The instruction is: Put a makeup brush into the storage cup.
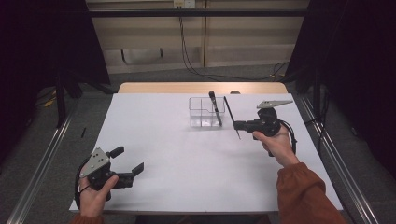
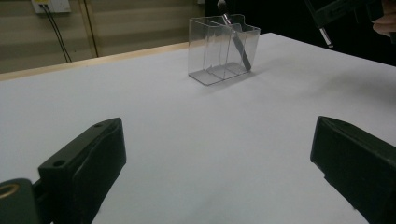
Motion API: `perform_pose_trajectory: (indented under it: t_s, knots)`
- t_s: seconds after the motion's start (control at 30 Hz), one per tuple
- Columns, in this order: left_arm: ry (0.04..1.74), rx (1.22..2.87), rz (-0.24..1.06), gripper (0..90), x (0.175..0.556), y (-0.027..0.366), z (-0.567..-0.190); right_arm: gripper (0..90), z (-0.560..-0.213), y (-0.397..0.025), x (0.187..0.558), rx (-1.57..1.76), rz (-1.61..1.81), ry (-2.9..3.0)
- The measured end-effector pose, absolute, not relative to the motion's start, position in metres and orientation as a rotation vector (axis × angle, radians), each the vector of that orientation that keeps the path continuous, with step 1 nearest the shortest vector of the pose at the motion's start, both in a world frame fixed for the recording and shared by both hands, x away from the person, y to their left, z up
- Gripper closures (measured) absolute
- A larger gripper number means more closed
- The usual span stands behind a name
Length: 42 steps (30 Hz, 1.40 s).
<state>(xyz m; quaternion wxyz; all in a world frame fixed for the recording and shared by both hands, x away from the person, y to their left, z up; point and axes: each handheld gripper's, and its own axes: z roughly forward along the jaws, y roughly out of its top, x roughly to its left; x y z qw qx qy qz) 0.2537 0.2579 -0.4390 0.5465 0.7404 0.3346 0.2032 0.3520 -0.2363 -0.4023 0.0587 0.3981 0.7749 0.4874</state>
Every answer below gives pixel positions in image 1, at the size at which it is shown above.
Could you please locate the thin black makeup brush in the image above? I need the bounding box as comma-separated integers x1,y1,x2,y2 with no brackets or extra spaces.
223,95,242,140

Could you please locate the white wall power outlet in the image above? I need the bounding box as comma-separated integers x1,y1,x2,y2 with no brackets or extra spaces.
173,0,196,9

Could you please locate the long black wall cable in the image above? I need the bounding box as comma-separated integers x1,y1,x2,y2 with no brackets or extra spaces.
177,6,290,82

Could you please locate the person's left hand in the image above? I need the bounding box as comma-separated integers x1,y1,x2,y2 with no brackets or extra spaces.
78,175,120,218

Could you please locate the black curtain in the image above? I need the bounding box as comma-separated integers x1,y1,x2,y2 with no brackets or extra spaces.
0,0,112,164
284,0,396,180

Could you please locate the wooden table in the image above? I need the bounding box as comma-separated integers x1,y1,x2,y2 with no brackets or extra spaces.
117,81,289,95

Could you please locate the right hand-held gripper cable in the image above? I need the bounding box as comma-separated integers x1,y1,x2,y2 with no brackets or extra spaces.
279,119,299,157

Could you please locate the black metal stand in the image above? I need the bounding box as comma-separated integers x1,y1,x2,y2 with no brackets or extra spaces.
54,70,68,129
312,60,322,120

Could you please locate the clear plastic organizer box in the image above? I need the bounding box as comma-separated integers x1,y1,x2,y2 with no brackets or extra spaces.
188,96,226,128

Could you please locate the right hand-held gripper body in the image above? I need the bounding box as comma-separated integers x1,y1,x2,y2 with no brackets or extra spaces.
247,99,294,158

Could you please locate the thick black makeup brush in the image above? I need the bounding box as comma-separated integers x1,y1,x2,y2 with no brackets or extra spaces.
208,91,224,128

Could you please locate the aluminium frame rail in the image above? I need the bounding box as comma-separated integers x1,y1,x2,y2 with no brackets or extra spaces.
6,101,81,224
298,92,380,224

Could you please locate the white table mat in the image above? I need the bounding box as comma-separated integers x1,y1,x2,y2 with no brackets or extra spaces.
70,92,344,215

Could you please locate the black horizontal frame bar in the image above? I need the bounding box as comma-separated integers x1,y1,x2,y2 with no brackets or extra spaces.
88,8,309,19

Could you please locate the person's right hand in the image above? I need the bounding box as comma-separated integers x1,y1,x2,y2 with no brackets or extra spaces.
251,125,301,167

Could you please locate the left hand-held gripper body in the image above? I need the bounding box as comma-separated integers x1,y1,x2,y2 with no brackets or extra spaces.
78,147,135,202

